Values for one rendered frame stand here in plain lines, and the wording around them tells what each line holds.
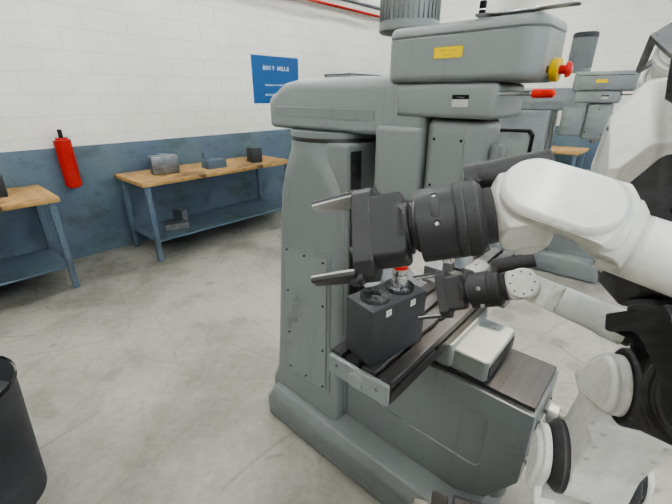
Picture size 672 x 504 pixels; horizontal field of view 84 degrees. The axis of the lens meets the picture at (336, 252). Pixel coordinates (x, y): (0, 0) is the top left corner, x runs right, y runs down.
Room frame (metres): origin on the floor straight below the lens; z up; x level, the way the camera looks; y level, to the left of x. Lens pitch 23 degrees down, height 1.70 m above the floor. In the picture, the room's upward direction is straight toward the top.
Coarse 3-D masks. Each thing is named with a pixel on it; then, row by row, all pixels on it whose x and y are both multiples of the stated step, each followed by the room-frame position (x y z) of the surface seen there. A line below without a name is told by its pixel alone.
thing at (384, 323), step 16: (368, 288) 0.99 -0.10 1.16; (384, 288) 1.01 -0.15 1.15; (400, 288) 0.99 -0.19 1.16; (416, 288) 1.01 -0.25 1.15; (352, 304) 0.95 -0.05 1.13; (368, 304) 0.92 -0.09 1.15; (384, 304) 0.92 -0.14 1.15; (400, 304) 0.94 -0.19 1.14; (416, 304) 0.98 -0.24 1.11; (352, 320) 0.94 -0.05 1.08; (368, 320) 0.89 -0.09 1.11; (384, 320) 0.90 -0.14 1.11; (400, 320) 0.94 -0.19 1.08; (416, 320) 0.98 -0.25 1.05; (352, 336) 0.94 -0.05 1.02; (368, 336) 0.89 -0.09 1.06; (384, 336) 0.90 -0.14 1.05; (400, 336) 0.94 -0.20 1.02; (416, 336) 0.99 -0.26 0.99; (368, 352) 0.88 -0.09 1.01; (384, 352) 0.90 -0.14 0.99
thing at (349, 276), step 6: (342, 270) 0.41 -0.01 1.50; (348, 270) 0.40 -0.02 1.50; (354, 270) 0.40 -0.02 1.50; (312, 276) 0.42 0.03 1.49; (318, 276) 0.42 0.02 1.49; (324, 276) 0.41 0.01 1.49; (330, 276) 0.41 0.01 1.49; (336, 276) 0.40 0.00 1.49; (342, 276) 0.40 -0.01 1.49; (348, 276) 0.40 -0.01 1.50; (354, 276) 0.40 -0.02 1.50; (312, 282) 0.42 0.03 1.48; (318, 282) 0.41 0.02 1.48; (324, 282) 0.41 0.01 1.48; (330, 282) 0.42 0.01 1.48; (336, 282) 0.42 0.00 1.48; (342, 282) 0.42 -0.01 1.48; (348, 282) 0.42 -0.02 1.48; (354, 282) 0.40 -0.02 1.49; (360, 282) 0.40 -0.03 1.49
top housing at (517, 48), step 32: (416, 32) 1.29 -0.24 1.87; (448, 32) 1.22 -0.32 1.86; (480, 32) 1.15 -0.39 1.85; (512, 32) 1.10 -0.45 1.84; (544, 32) 1.08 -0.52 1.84; (416, 64) 1.28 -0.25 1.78; (448, 64) 1.21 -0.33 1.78; (480, 64) 1.15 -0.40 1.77; (512, 64) 1.09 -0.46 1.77; (544, 64) 1.09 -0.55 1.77
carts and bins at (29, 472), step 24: (0, 360) 1.34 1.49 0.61; (0, 384) 1.30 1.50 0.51; (0, 408) 1.11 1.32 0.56; (24, 408) 1.23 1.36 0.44; (0, 432) 1.08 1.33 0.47; (24, 432) 1.17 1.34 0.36; (0, 456) 1.05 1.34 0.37; (24, 456) 1.13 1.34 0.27; (0, 480) 1.03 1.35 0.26; (24, 480) 1.10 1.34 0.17
